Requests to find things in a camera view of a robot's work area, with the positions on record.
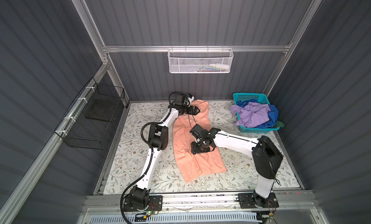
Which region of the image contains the peach orange t-shirt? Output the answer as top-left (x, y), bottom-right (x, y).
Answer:
top-left (172, 100), bottom-right (227, 183)

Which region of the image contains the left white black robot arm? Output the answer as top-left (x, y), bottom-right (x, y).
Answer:
top-left (123, 105), bottom-right (200, 210)

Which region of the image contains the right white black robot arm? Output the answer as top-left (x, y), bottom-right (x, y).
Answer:
top-left (190, 124), bottom-right (283, 207)

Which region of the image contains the purple t-shirt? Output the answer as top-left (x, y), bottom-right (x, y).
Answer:
top-left (230, 102), bottom-right (271, 128)

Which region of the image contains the white bottle in basket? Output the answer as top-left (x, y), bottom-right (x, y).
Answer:
top-left (209, 63), bottom-right (231, 71)

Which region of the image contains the floral patterned table mat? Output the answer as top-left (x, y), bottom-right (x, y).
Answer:
top-left (103, 100), bottom-right (301, 195)

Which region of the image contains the teal plastic laundry basket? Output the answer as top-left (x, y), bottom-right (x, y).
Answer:
top-left (233, 92), bottom-right (281, 134)

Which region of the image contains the blue t-shirt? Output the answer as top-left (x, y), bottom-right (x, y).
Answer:
top-left (237, 99), bottom-right (279, 128)

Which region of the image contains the dark green garment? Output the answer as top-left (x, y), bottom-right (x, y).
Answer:
top-left (273, 120), bottom-right (285, 128)

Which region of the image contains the white ventilation grille strip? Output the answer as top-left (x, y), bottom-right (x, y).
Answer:
top-left (88, 211), bottom-right (259, 224)

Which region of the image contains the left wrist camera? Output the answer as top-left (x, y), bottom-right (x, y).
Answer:
top-left (173, 93), bottom-right (194, 106)

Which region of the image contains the white wire mesh basket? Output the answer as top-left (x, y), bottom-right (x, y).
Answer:
top-left (167, 47), bottom-right (234, 74)

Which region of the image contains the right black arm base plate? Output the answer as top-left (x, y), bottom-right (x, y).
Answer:
top-left (236, 192), bottom-right (279, 209)

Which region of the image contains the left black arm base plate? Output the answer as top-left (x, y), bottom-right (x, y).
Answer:
top-left (123, 195), bottom-right (163, 212)

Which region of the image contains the black wire basket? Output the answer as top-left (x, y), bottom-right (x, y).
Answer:
top-left (55, 79), bottom-right (125, 150)

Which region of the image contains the black corrugated cable conduit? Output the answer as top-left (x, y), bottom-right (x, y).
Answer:
top-left (119, 92), bottom-right (186, 224)

